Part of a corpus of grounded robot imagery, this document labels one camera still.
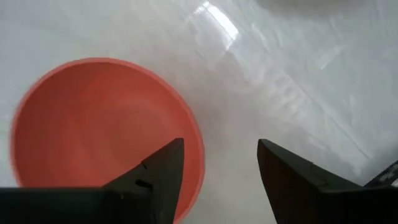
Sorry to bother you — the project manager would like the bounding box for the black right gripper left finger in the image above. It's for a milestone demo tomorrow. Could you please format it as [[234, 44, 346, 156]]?
[[0, 138, 185, 224]]

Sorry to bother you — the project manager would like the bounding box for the red plastic bowl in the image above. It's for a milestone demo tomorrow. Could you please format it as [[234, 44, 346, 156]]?
[[9, 57, 206, 224]]

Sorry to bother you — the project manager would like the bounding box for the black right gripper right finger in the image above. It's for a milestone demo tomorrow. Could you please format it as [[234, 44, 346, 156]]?
[[257, 138, 398, 224]]

